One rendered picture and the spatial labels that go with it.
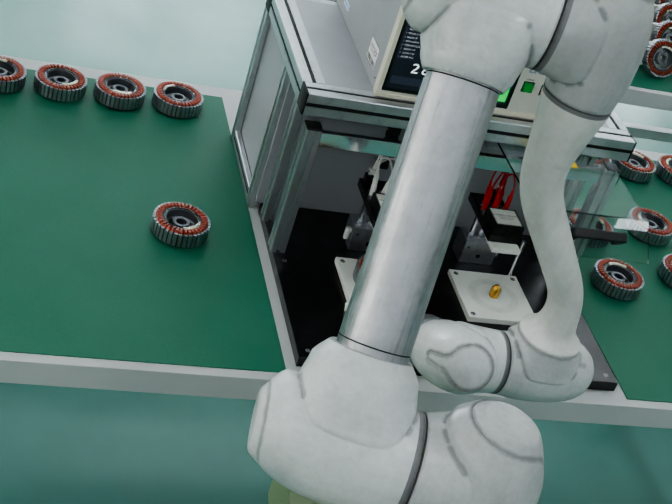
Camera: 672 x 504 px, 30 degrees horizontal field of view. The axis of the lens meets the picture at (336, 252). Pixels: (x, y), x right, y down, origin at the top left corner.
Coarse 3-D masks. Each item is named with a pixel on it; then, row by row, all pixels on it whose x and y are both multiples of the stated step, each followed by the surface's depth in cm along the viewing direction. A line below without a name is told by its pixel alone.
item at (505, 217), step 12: (480, 204) 254; (492, 204) 254; (504, 204) 256; (480, 216) 251; (492, 216) 247; (504, 216) 248; (516, 216) 249; (480, 228) 257; (492, 228) 246; (504, 228) 245; (516, 228) 246; (492, 240) 246; (504, 240) 247; (516, 240) 248; (504, 252) 246; (516, 252) 247
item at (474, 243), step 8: (464, 232) 258; (456, 240) 260; (464, 240) 256; (472, 240) 256; (480, 240) 257; (456, 248) 260; (464, 248) 256; (472, 248) 257; (480, 248) 257; (488, 248) 258; (456, 256) 259; (464, 256) 258; (472, 256) 258; (480, 256) 259; (488, 256) 259; (488, 264) 260
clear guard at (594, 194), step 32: (512, 160) 236; (576, 160) 244; (608, 160) 247; (576, 192) 233; (608, 192) 237; (576, 224) 227; (608, 224) 229; (640, 224) 231; (608, 256) 228; (640, 256) 230
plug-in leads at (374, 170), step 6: (378, 156) 244; (378, 162) 245; (390, 162) 242; (372, 168) 247; (378, 168) 241; (366, 174) 247; (372, 174) 248; (378, 174) 244; (366, 180) 247; (372, 180) 248; (372, 186) 243; (384, 186) 243; (372, 192) 244; (384, 192) 244
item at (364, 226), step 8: (352, 216) 251; (368, 216) 252; (352, 224) 249; (360, 224) 249; (368, 224) 250; (352, 232) 249; (360, 232) 249; (368, 232) 249; (352, 240) 250; (360, 240) 250; (368, 240) 250; (352, 248) 251; (360, 248) 251
